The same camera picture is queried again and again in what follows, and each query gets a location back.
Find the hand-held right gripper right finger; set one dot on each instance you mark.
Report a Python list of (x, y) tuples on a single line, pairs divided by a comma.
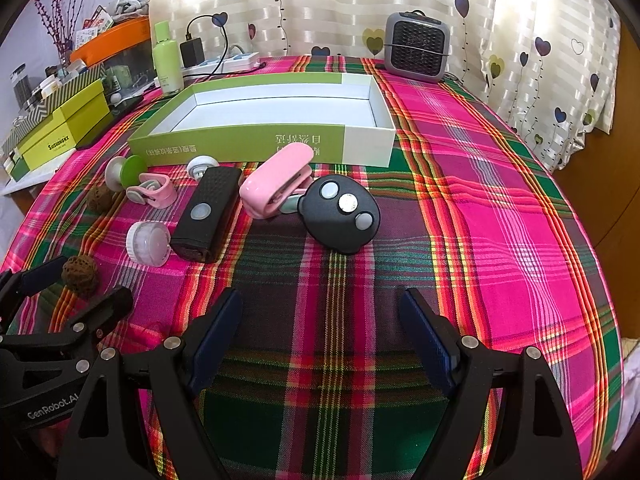
[(431, 342)]

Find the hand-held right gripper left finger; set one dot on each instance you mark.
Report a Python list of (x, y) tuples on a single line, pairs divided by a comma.
[(215, 332)]

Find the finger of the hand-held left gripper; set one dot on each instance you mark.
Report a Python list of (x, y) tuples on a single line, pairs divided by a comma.
[(40, 277), (107, 307)]

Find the brown walnut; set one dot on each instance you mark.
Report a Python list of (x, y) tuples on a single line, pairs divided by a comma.
[(99, 200), (80, 272)]

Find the white round cap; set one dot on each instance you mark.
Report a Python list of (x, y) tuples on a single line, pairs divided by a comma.
[(150, 242)]

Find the black rectangular sensor light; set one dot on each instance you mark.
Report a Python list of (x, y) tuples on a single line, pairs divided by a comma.
[(205, 210)]

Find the small pink roller massager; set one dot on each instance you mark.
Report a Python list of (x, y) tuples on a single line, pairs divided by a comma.
[(160, 190)]

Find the white and green roller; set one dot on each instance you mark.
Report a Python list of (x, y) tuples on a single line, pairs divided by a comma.
[(117, 170)]

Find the black oval three-button device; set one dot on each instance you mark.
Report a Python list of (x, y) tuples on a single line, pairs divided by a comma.
[(330, 227)]

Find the pink clip-shaped massager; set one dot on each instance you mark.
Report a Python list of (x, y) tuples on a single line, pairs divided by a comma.
[(270, 185)]

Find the white mushroom-shaped massager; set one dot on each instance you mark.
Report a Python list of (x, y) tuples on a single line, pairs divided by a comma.
[(202, 165)]

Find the green and white cardboard box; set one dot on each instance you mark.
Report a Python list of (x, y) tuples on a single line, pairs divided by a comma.
[(280, 105)]

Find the white side table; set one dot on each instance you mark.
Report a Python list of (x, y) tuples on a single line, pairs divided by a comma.
[(25, 180)]

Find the pink green plaid tablecloth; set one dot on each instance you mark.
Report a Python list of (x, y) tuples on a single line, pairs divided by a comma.
[(500, 210)]

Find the lime green shoebox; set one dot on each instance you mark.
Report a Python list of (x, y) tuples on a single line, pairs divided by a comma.
[(65, 130)]

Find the green white striped box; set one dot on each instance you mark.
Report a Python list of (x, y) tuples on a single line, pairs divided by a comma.
[(30, 112)]

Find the clear storage box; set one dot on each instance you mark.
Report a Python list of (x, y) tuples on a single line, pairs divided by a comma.
[(127, 72)]

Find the light green bottle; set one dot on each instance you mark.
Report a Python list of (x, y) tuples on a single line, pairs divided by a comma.
[(167, 65)]

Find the orange plastic tray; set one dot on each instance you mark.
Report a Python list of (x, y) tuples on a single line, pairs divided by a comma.
[(115, 35)]

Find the colourful paper packets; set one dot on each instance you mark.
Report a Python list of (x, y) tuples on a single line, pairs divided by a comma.
[(95, 25)]

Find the purple flower branches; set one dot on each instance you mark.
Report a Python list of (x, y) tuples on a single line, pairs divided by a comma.
[(65, 20)]

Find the black charger adapter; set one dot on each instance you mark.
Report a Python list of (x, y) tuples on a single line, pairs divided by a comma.
[(192, 52)]

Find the white power strip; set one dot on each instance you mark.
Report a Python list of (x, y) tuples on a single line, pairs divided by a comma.
[(235, 64)]

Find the grey small heater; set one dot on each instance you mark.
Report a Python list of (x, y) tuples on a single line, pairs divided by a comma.
[(415, 50)]

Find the white heart-print curtain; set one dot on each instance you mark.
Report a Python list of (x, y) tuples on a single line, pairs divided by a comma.
[(350, 5)]

